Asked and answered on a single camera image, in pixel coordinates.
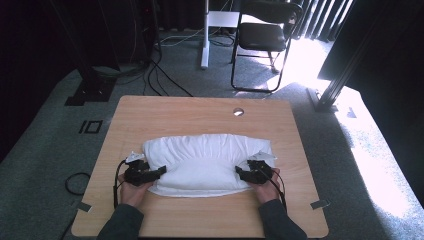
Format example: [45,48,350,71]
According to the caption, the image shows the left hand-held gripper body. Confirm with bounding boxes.
[123,151,151,187]

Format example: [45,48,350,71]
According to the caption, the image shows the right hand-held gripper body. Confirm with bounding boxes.
[246,150,278,185]

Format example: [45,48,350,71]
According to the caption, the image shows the white skirt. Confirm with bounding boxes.
[142,133,277,198]

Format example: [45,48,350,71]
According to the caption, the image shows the person's left hand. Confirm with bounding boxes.
[118,173,152,209]

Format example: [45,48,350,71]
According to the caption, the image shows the person's right hand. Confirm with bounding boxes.
[250,168,282,205]

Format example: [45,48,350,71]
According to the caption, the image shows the grey tape piece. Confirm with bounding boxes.
[76,201,93,213]
[309,198,331,211]

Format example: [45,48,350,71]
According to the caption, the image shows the black folding chair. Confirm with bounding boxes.
[230,0,304,94]

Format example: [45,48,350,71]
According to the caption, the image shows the striped curtain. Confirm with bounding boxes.
[293,0,355,43]

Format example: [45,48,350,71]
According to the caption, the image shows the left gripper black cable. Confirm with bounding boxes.
[112,159,128,210]

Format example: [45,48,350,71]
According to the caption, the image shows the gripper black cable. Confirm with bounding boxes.
[112,159,128,210]
[264,165,288,214]

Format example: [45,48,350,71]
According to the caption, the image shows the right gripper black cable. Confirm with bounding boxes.
[264,165,288,214]

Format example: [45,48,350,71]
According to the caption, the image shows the black cable loop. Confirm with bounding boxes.
[64,172,92,196]

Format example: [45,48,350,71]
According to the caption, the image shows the black floor cables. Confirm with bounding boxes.
[142,31,194,98]

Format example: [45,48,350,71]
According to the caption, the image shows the black stand with base plate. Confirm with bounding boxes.
[49,0,118,107]

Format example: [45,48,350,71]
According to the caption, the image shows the black aluminium post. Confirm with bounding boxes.
[306,0,394,113]

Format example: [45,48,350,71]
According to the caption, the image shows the white floor cable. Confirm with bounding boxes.
[159,27,206,48]

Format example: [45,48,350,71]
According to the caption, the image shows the white desk frame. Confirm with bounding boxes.
[200,0,242,70]

